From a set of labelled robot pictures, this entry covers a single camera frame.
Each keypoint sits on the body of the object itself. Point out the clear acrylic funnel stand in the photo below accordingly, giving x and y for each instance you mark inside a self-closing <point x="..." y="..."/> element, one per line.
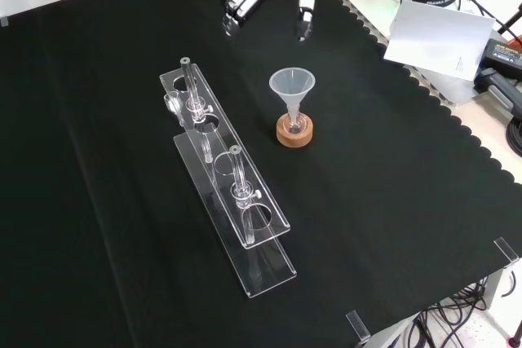
<point x="228" y="185"/>

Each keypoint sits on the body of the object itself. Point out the clear tape strip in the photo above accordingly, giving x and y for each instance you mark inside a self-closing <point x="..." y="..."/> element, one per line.
<point x="3" y="21"/>

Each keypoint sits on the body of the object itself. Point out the black power adapter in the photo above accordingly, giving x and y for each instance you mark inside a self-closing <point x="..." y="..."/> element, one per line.
<point x="505" y="56"/>

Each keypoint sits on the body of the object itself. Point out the grey table leg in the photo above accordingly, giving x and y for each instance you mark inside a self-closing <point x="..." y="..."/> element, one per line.
<point x="497" y="291"/>

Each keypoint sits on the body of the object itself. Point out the translucent plastic funnel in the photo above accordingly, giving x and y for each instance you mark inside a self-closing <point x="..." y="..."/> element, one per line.
<point x="291" y="85"/>

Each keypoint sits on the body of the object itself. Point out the small round-bottom glass flask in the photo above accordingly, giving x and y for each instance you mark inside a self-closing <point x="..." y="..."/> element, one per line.
<point x="294" y="123"/>

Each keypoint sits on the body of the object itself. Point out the white paper card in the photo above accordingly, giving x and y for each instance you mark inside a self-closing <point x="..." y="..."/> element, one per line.
<point x="440" y="38"/>

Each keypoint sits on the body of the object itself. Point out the black tripod leg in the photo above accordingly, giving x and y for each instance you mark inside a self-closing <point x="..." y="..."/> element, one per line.
<point x="510" y="24"/>

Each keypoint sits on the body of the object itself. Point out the black cloth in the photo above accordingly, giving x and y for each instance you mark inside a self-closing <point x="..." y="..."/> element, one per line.
<point x="367" y="209"/>

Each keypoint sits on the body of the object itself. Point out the clear glass weighing funnel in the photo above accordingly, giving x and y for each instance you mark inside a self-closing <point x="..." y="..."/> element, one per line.
<point x="173" y="104"/>

